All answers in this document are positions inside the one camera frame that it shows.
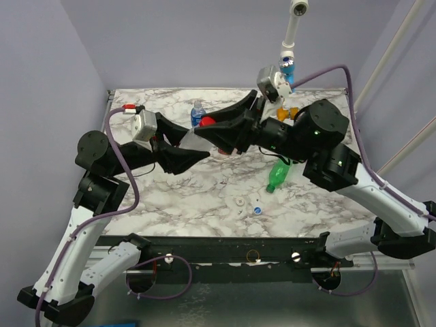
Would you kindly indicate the gold red label bottle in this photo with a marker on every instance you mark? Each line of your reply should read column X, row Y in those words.
column 228, row 152

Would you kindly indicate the white bottle cap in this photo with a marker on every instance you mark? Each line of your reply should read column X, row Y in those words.
column 240, row 202

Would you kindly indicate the white diagonal pole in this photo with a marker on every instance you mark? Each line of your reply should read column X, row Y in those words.
column 398, row 25

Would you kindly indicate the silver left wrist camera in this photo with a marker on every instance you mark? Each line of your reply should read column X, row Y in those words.
column 143, row 124

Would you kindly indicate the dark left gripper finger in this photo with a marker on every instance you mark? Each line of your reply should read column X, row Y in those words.
column 174, row 160
column 171, row 131

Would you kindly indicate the blue pipe valve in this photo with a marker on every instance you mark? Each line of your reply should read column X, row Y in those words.
column 286, row 66

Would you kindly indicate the blue label Pocari bottle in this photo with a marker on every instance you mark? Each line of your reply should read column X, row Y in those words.
column 197, row 112

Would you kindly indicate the black mounting rail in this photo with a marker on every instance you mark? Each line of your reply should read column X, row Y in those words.
column 238, row 260

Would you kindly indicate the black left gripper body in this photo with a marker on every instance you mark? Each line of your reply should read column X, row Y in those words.
column 156, row 144

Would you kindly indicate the green plastic bottle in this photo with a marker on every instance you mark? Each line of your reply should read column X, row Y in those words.
column 278, row 174

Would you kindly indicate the orange pipe valve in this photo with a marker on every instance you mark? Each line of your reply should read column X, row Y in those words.
column 283, row 114

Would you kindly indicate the white blue Pocari cap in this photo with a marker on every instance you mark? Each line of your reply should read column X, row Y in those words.
column 257, row 210

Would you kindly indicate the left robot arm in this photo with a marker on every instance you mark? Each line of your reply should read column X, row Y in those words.
column 67, row 290

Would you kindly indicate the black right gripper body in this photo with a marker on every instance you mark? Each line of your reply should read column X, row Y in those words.
column 253, row 123

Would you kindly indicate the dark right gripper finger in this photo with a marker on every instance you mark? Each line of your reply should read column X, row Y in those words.
column 224, row 136
column 235, row 111

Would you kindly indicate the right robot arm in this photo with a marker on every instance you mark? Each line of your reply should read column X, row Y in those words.
column 401, row 227

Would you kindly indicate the clear bottle red cap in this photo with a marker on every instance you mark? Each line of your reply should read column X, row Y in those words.
column 195, row 139

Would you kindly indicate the white PVC pipe frame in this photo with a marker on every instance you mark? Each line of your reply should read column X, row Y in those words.
column 297, row 10

